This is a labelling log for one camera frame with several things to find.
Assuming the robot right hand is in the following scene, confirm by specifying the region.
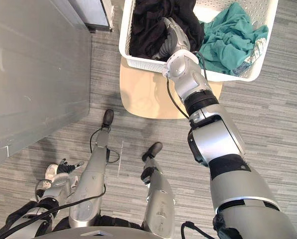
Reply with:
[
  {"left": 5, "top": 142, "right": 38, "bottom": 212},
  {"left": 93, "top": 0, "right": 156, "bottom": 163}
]
[{"left": 152, "top": 16, "right": 191, "bottom": 61}]

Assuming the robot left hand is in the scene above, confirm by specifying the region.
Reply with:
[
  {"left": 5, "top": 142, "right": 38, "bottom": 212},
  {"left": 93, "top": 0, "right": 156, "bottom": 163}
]
[{"left": 55, "top": 158, "right": 86, "bottom": 175}]

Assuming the black garment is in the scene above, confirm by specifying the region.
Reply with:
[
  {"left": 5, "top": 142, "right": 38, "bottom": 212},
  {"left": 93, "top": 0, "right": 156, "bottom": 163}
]
[{"left": 128, "top": 0, "right": 205, "bottom": 61}]

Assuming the white perforated laundry basket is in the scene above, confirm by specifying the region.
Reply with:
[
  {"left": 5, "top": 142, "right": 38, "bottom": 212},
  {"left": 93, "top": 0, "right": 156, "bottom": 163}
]
[{"left": 118, "top": 0, "right": 280, "bottom": 83}]

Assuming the grey washing machine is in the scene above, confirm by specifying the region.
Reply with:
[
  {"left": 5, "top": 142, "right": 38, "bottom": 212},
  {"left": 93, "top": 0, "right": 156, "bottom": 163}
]
[{"left": 0, "top": 0, "right": 93, "bottom": 180}]

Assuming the robot left leg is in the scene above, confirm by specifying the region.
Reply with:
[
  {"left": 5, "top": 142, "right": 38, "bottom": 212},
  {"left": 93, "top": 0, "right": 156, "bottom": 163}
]
[{"left": 68, "top": 126, "right": 111, "bottom": 229}]

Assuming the robot leg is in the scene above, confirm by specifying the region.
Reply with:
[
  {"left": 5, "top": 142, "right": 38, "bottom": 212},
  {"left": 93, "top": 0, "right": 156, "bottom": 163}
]
[
  {"left": 68, "top": 126, "right": 111, "bottom": 229},
  {"left": 140, "top": 156, "right": 176, "bottom": 239}
]

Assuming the teal green garment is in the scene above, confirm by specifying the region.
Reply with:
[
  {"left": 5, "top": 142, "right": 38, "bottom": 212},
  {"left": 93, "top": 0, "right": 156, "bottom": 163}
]
[{"left": 197, "top": 2, "right": 269, "bottom": 77}]

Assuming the beige wooden stool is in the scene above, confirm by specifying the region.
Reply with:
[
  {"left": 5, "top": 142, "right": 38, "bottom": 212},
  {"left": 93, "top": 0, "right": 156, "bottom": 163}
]
[{"left": 119, "top": 60, "right": 224, "bottom": 120}]

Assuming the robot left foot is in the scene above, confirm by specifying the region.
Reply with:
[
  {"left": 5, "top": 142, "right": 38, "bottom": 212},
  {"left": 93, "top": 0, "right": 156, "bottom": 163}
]
[{"left": 102, "top": 109, "right": 115, "bottom": 128}]

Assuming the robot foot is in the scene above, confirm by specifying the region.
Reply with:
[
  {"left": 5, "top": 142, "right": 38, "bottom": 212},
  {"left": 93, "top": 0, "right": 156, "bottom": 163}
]
[
  {"left": 102, "top": 109, "right": 115, "bottom": 128},
  {"left": 141, "top": 141, "right": 163, "bottom": 161}
]

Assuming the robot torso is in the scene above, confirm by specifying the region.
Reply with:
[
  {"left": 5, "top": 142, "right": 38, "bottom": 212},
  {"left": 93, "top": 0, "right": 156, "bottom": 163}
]
[{"left": 33, "top": 225, "right": 154, "bottom": 239}]

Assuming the grey cabinet with dark base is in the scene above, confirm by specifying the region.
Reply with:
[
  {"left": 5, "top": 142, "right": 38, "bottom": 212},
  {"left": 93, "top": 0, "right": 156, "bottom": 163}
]
[{"left": 72, "top": 0, "right": 114, "bottom": 33}]

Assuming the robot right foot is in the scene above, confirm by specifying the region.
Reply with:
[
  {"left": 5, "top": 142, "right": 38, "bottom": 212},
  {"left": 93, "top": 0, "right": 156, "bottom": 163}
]
[{"left": 141, "top": 141, "right": 163, "bottom": 161}]

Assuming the robot right leg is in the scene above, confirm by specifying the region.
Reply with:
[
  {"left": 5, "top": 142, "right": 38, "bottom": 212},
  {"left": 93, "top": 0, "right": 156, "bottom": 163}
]
[{"left": 140, "top": 156, "right": 176, "bottom": 239}]

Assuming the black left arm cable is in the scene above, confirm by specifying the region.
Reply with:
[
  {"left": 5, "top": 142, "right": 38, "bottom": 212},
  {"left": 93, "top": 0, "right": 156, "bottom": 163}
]
[{"left": 0, "top": 183, "right": 106, "bottom": 239}]

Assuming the black left leg cable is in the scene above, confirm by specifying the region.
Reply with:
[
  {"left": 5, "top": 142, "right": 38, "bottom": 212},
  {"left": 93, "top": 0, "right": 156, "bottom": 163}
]
[{"left": 89, "top": 126, "right": 120, "bottom": 164}]

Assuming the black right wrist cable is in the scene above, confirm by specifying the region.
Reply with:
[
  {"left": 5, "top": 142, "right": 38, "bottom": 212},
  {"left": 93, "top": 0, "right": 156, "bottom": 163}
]
[{"left": 165, "top": 50, "right": 209, "bottom": 119}]

